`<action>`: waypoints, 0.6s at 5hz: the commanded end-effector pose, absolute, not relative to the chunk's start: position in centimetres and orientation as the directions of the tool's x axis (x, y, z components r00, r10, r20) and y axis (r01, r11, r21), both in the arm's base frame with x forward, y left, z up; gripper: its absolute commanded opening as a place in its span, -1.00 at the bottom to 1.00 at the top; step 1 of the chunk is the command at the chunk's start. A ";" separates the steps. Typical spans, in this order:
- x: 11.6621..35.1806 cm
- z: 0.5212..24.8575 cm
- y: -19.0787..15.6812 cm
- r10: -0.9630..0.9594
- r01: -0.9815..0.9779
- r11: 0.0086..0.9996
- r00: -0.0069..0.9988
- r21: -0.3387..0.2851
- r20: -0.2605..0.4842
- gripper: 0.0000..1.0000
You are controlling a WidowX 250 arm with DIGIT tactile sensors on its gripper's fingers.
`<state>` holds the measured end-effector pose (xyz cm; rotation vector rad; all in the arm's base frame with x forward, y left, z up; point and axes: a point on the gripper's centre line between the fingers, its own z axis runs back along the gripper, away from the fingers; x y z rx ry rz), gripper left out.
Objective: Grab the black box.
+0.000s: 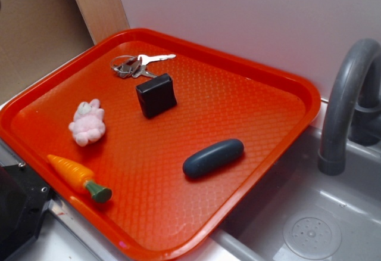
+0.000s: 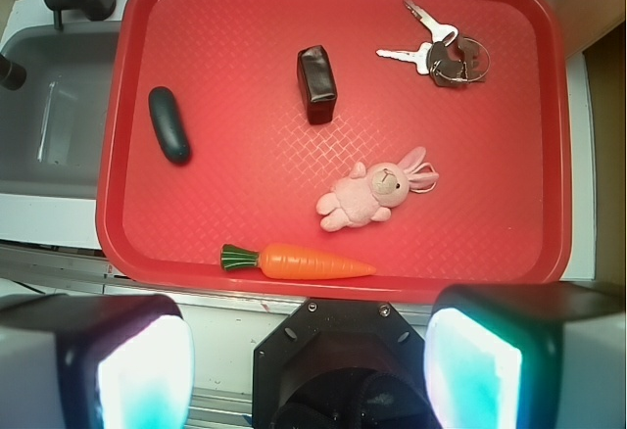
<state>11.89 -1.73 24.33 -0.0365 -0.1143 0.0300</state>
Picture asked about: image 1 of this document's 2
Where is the dark blue oblong capsule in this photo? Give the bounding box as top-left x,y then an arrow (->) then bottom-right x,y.
183,139 -> 245,179

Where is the grey toy faucet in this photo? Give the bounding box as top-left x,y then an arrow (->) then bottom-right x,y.
318,38 -> 380,176

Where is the pink plush bunny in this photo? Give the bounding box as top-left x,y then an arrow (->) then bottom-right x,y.
68,99 -> 106,147

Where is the silver key bunch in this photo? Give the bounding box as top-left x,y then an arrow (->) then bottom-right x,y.
110,54 -> 176,79

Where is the wooden board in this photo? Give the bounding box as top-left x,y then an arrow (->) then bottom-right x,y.
76,0 -> 130,44

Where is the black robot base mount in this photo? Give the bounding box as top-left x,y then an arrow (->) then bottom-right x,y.
1,164 -> 52,260

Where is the orange plastic tray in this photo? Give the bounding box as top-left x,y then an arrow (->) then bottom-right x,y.
1,29 -> 320,260

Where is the grey toy sink basin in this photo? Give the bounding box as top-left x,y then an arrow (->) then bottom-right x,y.
213,128 -> 380,260

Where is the orange toy carrot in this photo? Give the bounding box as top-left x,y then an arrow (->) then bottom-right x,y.
47,154 -> 113,203

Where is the black box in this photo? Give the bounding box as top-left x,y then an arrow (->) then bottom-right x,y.
136,73 -> 177,119

